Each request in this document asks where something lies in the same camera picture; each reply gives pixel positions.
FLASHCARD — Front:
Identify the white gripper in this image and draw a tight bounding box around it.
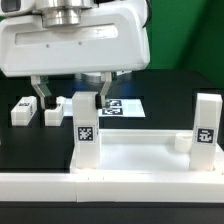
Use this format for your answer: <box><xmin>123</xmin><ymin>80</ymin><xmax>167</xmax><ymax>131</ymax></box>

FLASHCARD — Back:
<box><xmin>0</xmin><ymin>4</ymin><xmax>151</xmax><ymax>110</ymax></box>

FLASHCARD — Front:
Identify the white desk top tray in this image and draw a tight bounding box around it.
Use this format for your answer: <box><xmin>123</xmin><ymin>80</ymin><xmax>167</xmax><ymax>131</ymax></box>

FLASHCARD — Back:
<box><xmin>69</xmin><ymin>128</ymin><xmax>224</xmax><ymax>176</ymax></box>

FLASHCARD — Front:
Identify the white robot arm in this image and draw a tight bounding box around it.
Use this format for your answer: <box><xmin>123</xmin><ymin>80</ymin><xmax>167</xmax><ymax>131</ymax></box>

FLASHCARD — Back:
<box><xmin>0</xmin><ymin>0</ymin><xmax>152</xmax><ymax>109</ymax></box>

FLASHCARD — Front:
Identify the white marker sheet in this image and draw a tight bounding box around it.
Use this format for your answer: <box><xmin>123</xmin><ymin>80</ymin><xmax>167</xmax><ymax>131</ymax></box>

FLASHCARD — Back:
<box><xmin>61</xmin><ymin>97</ymin><xmax>146</xmax><ymax>118</ymax></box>

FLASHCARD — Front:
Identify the white front fence bar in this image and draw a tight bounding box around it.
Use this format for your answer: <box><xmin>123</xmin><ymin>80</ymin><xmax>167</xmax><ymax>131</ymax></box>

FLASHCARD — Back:
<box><xmin>0</xmin><ymin>173</ymin><xmax>224</xmax><ymax>203</ymax></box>

